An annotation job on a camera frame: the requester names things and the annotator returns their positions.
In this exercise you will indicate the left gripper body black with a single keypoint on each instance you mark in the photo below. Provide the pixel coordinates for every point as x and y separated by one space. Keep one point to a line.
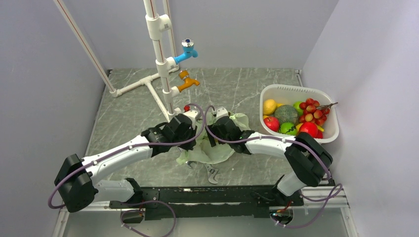
189 135

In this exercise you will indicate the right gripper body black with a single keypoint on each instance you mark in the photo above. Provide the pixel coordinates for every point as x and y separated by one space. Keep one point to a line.
213 128

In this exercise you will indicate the pale green plastic bag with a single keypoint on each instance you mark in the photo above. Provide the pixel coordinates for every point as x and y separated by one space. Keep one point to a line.
204 153

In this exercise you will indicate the red grape bunch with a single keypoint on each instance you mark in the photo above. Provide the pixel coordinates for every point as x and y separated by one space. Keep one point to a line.
314 112

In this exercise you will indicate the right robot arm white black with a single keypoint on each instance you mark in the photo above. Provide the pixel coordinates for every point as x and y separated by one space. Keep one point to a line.
309 161

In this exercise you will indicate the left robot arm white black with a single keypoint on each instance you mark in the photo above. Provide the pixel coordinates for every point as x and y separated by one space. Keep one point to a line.
81 181

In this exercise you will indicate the silver combination wrench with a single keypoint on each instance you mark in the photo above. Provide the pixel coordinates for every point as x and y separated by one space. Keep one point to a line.
189 164

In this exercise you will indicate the yellow lemon upper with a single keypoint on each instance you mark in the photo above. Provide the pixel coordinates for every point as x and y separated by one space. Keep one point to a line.
269 106

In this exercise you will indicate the orange faucet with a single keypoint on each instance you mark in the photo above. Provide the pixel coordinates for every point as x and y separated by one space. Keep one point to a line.
187 81

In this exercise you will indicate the green striped ball fruit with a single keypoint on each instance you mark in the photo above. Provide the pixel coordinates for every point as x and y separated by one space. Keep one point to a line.
288 128

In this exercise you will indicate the yellow banana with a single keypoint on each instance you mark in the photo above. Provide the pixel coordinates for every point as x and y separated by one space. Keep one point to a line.
300 124

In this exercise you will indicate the light green lime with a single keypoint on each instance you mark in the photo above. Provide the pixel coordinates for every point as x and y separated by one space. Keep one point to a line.
299 110

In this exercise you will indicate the white plastic basket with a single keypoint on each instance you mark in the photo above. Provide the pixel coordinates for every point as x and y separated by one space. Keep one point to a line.
288 95

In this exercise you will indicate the blue faucet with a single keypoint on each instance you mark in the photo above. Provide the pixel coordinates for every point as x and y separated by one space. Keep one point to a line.
188 51

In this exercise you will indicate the red apple in basket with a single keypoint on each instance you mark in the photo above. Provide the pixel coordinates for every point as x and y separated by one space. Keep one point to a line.
310 128

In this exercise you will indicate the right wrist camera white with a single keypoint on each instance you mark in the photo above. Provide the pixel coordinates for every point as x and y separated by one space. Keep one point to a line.
220 113

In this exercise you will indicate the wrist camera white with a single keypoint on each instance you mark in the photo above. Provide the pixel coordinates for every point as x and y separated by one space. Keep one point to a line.
220 113
192 113

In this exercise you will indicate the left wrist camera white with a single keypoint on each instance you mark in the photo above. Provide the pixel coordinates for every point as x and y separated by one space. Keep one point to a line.
192 113

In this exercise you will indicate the red handled adjustable wrench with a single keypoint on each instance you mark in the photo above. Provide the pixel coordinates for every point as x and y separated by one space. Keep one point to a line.
211 172

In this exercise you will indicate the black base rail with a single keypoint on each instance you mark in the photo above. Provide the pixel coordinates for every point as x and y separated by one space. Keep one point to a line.
211 201

